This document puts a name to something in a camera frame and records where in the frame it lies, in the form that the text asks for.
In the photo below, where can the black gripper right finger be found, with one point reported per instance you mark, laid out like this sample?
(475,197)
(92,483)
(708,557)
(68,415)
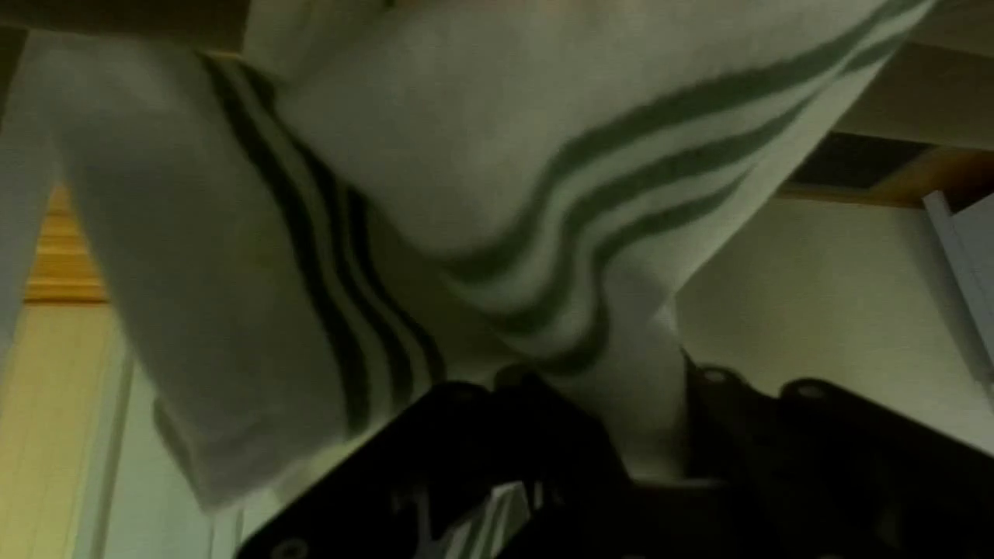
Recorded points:
(827,476)

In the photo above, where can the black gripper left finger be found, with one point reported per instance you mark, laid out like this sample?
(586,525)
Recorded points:
(468,437)

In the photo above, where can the white green striped towel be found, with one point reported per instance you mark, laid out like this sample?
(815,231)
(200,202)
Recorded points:
(468,134)

